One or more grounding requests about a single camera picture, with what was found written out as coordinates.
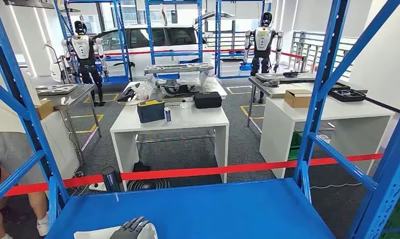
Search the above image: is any grey metal railing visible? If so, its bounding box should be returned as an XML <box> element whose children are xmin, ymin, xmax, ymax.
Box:
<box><xmin>287</xmin><ymin>31</ymin><xmax>357</xmax><ymax>80</ymax></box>

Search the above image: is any black barrier post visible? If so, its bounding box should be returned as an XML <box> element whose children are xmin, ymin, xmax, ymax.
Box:
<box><xmin>101</xmin><ymin>166</ymin><xmax>122</xmax><ymax>193</ymax></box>

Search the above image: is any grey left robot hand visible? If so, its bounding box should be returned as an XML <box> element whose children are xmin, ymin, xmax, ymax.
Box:
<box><xmin>109</xmin><ymin>217</ymin><xmax>151</xmax><ymax>239</ymax></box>

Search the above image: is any blue steel shelf rack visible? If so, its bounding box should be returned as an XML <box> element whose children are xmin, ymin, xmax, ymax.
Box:
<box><xmin>53</xmin><ymin>0</ymin><xmax>133</xmax><ymax>85</ymax></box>
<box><xmin>0</xmin><ymin>0</ymin><xmax>400</xmax><ymax>239</ymax></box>
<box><xmin>144</xmin><ymin>0</ymin><xmax>204</xmax><ymax>65</ymax></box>
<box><xmin>214</xmin><ymin>0</ymin><xmax>272</xmax><ymax>79</ymax></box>

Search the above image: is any dark blue yellow tool bag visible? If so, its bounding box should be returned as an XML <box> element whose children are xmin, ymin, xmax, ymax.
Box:
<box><xmin>137</xmin><ymin>100</ymin><xmax>166</xmax><ymax>123</ymax></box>

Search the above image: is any black white humanoid robot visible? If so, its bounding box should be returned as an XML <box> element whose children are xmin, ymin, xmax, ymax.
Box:
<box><xmin>243</xmin><ymin>11</ymin><xmax>284</xmax><ymax>105</ymax></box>
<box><xmin>61</xmin><ymin>20</ymin><xmax>110</xmax><ymax>107</ymax></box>

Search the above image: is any green plastic crate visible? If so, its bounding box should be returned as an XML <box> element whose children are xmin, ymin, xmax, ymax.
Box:
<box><xmin>287</xmin><ymin>131</ymin><xmax>303</xmax><ymax>161</ymax></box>
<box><xmin>381</xmin><ymin>191</ymin><xmax>400</xmax><ymax>239</ymax></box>

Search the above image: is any white car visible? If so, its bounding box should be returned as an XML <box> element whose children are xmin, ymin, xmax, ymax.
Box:
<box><xmin>50</xmin><ymin>11</ymin><xmax>235</xmax><ymax>83</ymax></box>

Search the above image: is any black coiled hose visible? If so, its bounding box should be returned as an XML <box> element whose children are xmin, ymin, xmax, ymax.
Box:
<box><xmin>126</xmin><ymin>178</ymin><xmax>170</xmax><ymax>192</ymax></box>

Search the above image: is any brown cardboard box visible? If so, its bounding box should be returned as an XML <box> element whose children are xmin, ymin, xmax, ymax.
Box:
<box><xmin>35</xmin><ymin>99</ymin><xmax>55</xmax><ymax>120</ymax></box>
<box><xmin>284</xmin><ymin>89</ymin><xmax>313</xmax><ymax>109</ymax></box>

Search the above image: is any white elongated curved shell part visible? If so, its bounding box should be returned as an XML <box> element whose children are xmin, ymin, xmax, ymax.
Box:
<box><xmin>74</xmin><ymin>223</ymin><xmax>158</xmax><ymax>239</ymax></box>

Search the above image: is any black moulded tray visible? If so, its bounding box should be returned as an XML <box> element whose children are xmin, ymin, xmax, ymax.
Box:
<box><xmin>328</xmin><ymin>86</ymin><xmax>367</xmax><ymax>103</ymax></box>

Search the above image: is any black curved car part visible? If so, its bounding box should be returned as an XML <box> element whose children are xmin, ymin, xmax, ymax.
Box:
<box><xmin>156</xmin><ymin>84</ymin><xmax>200</xmax><ymax>97</ymax></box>

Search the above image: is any grey foam tray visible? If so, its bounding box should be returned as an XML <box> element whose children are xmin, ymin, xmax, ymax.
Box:
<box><xmin>255</xmin><ymin>72</ymin><xmax>317</xmax><ymax>83</ymax></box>
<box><xmin>35</xmin><ymin>84</ymin><xmax>79</xmax><ymax>97</ymax></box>
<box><xmin>144</xmin><ymin>62</ymin><xmax>215</xmax><ymax>75</ymax></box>

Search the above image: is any red barrier tape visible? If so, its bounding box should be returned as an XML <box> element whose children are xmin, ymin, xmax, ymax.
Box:
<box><xmin>0</xmin><ymin>153</ymin><xmax>384</xmax><ymax>198</ymax></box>
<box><xmin>98</xmin><ymin>48</ymin><xmax>304</xmax><ymax>60</ymax></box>

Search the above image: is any black zipped carry case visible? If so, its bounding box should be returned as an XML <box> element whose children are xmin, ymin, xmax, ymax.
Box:
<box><xmin>193</xmin><ymin>92</ymin><xmax>222</xmax><ymax>110</ymax></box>

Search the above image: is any person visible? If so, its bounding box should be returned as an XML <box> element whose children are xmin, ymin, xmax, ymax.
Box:
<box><xmin>0</xmin><ymin>49</ymin><xmax>57</xmax><ymax>239</ymax></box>

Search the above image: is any white floor cable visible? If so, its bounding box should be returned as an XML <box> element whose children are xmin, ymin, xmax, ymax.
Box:
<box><xmin>310</xmin><ymin>182</ymin><xmax>363</xmax><ymax>190</ymax></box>

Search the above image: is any clear plastic bag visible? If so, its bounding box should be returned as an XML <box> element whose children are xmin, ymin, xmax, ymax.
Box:
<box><xmin>134</xmin><ymin>81</ymin><xmax>156</xmax><ymax>101</ymax></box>

